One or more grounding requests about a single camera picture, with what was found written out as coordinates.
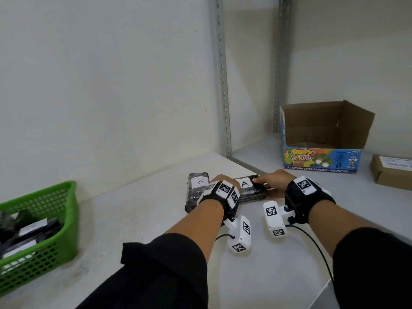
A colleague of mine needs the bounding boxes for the person's left hand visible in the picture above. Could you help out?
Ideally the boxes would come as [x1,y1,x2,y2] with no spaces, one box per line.
[211,174,242,190]

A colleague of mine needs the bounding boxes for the person's right hand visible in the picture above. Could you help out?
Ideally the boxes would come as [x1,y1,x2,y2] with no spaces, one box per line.
[252,169,298,200]

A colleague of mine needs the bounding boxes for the large black packet labelled B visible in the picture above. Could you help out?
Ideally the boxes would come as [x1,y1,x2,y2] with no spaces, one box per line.
[185,172,210,213]

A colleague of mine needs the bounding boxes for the green plastic basket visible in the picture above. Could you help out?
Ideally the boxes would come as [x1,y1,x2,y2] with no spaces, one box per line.
[0,180,80,298]

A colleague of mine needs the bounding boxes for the black packets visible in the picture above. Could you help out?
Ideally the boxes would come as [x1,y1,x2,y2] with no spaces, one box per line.
[0,209,64,267]

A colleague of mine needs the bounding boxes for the person's left forearm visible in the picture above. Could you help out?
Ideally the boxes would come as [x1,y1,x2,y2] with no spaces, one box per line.
[164,199,224,263]

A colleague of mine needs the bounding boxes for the person's right forearm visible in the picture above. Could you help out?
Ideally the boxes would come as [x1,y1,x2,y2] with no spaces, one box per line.
[308,200,374,258]

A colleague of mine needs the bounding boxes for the black wristband with marker tags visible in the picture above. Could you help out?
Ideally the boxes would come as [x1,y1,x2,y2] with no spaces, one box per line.
[197,180,241,222]
[284,176,336,225]

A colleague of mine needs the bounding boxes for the open cardboard box, colourful print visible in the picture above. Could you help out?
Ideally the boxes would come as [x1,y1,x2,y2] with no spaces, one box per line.
[279,99,376,174]

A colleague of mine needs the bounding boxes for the small brown cardboard box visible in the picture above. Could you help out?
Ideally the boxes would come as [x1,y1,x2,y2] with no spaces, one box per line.
[370,153,412,191]

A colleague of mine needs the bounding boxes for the black shirt sleeve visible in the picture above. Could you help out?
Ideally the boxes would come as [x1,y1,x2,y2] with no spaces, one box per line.
[333,227,412,309]
[76,233,209,309]

